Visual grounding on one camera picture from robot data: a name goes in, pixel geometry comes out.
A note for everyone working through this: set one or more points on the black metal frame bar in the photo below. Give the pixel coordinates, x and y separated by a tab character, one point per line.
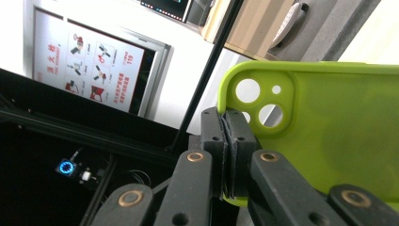
207	72

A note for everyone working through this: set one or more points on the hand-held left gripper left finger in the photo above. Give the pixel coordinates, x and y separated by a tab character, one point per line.
213	138

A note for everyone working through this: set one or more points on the white power strip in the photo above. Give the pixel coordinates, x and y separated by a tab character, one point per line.
287	26

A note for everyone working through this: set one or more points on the light wooden desk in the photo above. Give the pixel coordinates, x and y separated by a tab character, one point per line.
254	28

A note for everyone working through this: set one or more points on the green phone case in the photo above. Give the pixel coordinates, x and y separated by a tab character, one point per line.
329	125

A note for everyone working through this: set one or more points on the fire safety poster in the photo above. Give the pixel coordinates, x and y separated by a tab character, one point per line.
87	62

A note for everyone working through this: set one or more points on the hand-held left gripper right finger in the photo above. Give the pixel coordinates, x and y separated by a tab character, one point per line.
243	147

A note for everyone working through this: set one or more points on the dark computer monitor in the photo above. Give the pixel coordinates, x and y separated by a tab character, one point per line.
169	7

